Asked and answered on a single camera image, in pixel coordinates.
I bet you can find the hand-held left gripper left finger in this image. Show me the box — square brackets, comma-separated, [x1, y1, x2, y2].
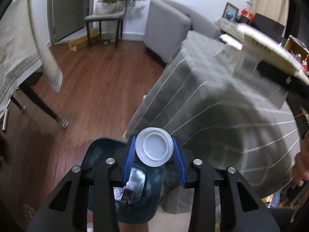
[28, 136, 137, 232]

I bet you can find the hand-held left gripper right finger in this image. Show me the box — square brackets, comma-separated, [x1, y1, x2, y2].
[172, 137, 282, 232]

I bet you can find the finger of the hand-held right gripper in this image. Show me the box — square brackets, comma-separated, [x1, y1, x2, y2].
[281, 74, 309, 97]

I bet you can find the black silver foil bag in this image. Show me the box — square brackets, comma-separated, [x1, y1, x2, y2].
[113, 167, 146, 205]

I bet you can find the white plastic lid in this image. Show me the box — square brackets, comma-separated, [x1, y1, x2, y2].
[135, 127, 174, 167]

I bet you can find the dark teal trash bin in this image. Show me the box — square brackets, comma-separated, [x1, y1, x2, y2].
[84, 138, 167, 224]

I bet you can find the white cardboard box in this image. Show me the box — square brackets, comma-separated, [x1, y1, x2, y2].
[215, 24, 306, 109]

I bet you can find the person's right hand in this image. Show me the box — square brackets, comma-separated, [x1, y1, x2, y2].
[291, 147, 309, 187]

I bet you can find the wooden desk organiser box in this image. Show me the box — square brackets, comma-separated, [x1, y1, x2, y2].
[285, 35, 309, 78]

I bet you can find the grey checked tablecloth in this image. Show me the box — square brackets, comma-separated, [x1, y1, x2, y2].
[123, 32, 302, 214]

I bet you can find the black monitor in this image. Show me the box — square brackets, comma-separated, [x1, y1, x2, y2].
[251, 13, 285, 38]

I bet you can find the beige curtain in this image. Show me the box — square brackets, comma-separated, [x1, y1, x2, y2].
[251, 0, 290, 27]

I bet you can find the dark wooden table leg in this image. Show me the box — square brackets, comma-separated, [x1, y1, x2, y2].
[11, 97, 26, 113]
[20, 71, 69, 128]

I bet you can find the flat cardboard box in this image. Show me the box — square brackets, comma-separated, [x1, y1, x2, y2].
[68, 28, 99, 52]

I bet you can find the white paper roll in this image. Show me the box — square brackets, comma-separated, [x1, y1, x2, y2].
[2, 110, 9, 132]

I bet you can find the grey armchair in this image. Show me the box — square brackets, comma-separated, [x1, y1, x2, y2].
[144, 0, 220, 66]

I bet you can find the grey dining chair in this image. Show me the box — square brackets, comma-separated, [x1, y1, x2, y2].
[84, 0, 129, 49]

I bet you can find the potted plant white pot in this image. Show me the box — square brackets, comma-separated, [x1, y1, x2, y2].
[115, 0, 146, 11]
[96, 0, 116, 14]

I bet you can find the beige patterned tablecloth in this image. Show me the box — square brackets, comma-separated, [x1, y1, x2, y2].
[0, 0, 64, 118]

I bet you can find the grey green door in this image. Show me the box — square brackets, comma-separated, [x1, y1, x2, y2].
[47, 0, 97, 46]

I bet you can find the picture frame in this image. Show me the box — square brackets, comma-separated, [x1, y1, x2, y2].
[223, 2, 239, 21]

